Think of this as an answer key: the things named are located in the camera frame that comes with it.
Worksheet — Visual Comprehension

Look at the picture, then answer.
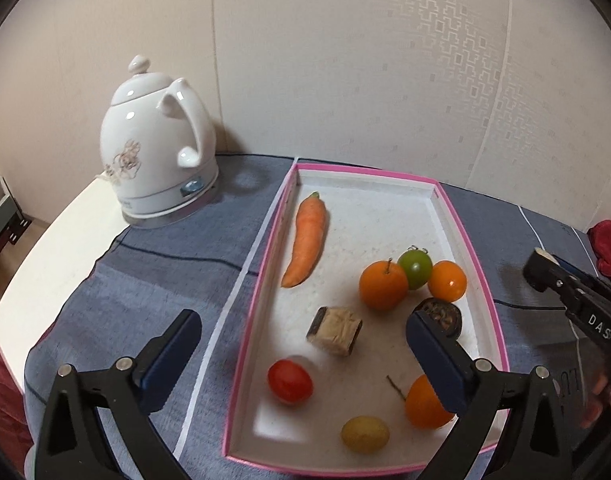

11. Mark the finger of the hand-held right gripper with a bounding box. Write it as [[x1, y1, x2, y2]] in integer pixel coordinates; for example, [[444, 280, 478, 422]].
[[555, 256, 611, 306], [523, 248, 581, 306]]

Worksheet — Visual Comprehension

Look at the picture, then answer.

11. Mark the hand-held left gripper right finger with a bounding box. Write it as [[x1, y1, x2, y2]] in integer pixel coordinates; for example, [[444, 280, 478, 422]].
[[405, 310, 569, 480]]

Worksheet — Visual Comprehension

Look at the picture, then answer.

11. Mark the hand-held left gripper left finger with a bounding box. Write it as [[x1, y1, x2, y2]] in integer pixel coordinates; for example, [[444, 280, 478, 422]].
[[33, 310, 202, 480]]

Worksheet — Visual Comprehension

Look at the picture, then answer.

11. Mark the dark brown patterned fruit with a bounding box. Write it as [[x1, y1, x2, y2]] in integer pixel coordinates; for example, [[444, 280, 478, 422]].
[[416, 297, 462, 345]]

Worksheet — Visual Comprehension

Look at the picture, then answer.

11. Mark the stemless orange mandarin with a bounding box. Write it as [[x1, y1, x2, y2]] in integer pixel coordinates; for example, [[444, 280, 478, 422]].
[[427, 260, 467, 303]]

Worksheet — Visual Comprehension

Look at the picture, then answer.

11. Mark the orange mandarin with stem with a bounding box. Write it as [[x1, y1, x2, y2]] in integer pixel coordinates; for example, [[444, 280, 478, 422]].
[[359, 260, 409, 311]]

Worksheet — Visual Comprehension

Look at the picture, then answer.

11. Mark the green tomato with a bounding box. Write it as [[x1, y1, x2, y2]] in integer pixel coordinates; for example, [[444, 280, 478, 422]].
[[397, 247, 433, 291]]

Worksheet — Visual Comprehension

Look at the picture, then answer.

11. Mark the small yellow round fruit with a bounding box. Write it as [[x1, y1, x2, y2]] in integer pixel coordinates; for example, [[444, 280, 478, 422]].
[[340, 415, 390, 452]]

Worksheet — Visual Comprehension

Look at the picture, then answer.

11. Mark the red tomato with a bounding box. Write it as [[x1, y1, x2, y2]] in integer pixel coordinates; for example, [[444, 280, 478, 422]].
[[268, 358, 314, 404]]

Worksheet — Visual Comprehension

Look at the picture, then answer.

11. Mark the pink rimmed white tray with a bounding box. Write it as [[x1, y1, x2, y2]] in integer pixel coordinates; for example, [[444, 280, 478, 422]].
[[222, 162, 510, 478]]

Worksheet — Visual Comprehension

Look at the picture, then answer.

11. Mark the orange carrot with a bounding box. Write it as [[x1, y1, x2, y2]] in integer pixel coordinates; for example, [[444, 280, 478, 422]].
[[280, 191, 331, 288]]

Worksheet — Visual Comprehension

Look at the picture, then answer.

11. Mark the red towel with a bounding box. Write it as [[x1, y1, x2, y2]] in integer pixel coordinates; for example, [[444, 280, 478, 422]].
[[587, 219, 611, 288]]

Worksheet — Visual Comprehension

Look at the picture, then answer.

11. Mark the grey printed tablecloth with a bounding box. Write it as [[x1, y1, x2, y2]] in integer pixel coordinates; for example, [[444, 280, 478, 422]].
[[23, 152, 611, 480]]

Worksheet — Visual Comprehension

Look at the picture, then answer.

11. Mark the silver kettle base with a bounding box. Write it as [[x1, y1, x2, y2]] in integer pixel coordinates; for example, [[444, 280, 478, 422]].
[[120, 180, 221, 231]]

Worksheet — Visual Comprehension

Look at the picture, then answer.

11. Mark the white ceramic electric kettle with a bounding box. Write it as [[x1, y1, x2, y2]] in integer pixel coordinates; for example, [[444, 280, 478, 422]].
[[100, 55, 220, 221]]

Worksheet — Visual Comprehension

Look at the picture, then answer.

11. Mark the small cabinet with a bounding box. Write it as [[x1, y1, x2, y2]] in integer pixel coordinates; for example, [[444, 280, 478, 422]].
[[0, 147, 29, 261]]

